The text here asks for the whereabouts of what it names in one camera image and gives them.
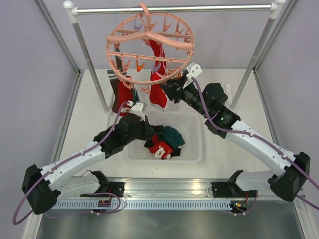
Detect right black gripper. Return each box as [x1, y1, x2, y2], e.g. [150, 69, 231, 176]
[159, 75, 210, 117]

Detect red santa sock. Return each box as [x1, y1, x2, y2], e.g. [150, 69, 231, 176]
[147, 139, 173, 160]
[117, 81, 133, 112]

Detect teal green sock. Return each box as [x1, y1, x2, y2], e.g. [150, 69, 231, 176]
[161, 126, 185, 149]

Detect pink round clip hanger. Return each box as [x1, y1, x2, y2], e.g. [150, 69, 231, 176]
[106, 2, 195, 90]

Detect black sock orange cuff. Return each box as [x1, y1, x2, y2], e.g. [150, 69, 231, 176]
[144, 125, 163, 148]

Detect black sock white stripes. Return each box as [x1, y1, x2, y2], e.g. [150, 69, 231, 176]
[170, 148, 181, 157]

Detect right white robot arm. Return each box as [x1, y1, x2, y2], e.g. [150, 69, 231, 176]
[160, 78, 311, 202]

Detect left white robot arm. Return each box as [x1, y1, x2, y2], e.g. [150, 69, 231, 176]
[22, 113, 162, 215]

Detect red sock white letters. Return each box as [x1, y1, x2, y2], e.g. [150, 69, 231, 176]
[148, 39, 169, 110]

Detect white perforated basket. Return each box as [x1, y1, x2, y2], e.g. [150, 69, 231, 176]
[124, 112, 203, 164]

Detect brown striped sock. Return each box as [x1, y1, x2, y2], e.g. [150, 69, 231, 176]
[107, 56, 126, 113]

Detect metal drying rack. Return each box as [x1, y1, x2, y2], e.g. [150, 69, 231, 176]
[63, 0, 286, 115]

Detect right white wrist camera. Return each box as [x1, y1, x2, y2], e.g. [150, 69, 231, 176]
[186, 62, 202, 80]

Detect metal base rail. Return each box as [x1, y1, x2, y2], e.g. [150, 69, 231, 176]
[108, 177, 227, 200]

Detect white slotted cable duct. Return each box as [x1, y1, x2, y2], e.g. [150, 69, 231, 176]
[53, 199, 232, 211]

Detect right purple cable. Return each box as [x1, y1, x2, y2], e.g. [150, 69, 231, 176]
[190, 77, 319, 211]

